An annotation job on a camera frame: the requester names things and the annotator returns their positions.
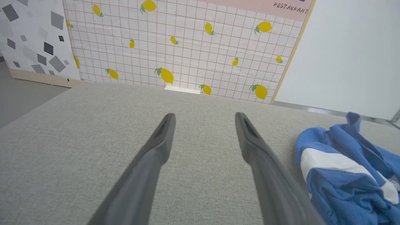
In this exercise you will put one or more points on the silver metal board frame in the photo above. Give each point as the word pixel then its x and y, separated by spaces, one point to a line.
pixel 325 110

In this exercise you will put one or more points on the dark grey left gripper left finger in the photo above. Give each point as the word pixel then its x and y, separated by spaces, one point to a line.
pixel 147 168

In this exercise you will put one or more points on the grey terrazzo pattern panel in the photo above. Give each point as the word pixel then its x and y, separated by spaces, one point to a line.
pixel 34 40

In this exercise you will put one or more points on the blue and white garment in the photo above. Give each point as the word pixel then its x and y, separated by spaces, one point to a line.
pixel 343 187

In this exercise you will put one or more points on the white box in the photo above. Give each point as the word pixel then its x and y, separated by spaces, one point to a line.
pixel 182 90

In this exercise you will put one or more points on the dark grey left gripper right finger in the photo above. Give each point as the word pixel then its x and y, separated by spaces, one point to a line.
pixel 265 168

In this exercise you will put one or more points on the plain white board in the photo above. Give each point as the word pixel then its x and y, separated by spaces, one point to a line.
pixel 350 53

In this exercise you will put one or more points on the lemon print grid panel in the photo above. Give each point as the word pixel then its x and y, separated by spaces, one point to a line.
pixel 193 56

